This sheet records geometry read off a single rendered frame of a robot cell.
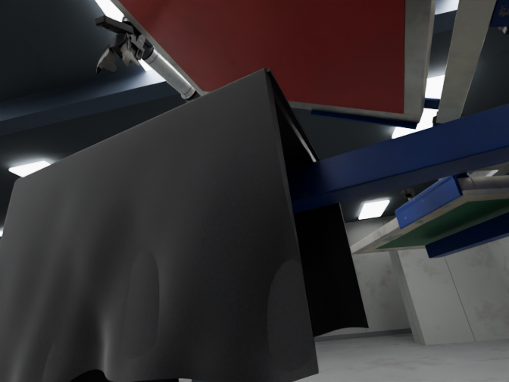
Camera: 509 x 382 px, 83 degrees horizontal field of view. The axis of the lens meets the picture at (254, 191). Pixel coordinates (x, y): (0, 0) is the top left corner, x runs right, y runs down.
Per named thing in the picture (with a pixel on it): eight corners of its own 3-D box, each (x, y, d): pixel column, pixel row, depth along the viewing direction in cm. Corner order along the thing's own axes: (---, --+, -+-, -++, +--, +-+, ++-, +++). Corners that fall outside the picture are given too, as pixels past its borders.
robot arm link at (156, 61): (197, 101, 159) (121, 33, 120) (213, 93, 155) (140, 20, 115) (197, 118, 154) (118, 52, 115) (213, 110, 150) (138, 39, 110)
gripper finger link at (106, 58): (108, 82, 102) (125, 62, 102) (94, 71, 98) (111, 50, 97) (105, 79, 104) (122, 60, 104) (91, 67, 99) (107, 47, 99)
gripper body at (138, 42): (140, 62, 101) (150, 36, 104) (120, 43, 94) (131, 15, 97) (126, 66, 105) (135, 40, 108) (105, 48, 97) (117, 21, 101)
